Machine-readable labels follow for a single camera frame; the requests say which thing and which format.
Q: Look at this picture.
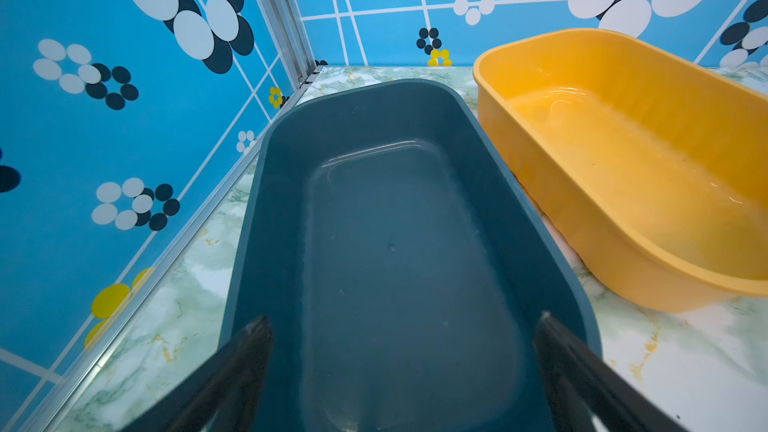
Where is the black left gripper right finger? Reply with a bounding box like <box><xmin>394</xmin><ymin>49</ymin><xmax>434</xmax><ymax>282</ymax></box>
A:
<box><xmin>533</xmin><ymin>312</ymin><xmax>684</xmax><ymax>431</ymax></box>

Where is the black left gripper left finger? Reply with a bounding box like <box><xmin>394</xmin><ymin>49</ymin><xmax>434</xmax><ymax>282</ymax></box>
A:
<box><xmin>124</xmin><ymin>316</ymin><xmax>273</xmax><ymax>432</ymax></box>

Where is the dark teal plastic bin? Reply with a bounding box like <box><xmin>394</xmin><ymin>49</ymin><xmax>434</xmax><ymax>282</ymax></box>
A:
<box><xmin>222</xmin><ymin>79</ymin><xmax>601</xmax><ymax>431</ymax></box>

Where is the yellow plastic bin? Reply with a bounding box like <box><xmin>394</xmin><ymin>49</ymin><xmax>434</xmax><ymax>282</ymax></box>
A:
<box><xmin>473</xmin><ymin>29</ymin><xmax>767</xmax><ymax>313</ymax></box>

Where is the aluminium corner post left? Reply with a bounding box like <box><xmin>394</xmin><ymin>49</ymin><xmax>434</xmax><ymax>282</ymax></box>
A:
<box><xmin>257</xmin><ymin>0</ymin><xmax>316</xmax><ymax>90</ymax></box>

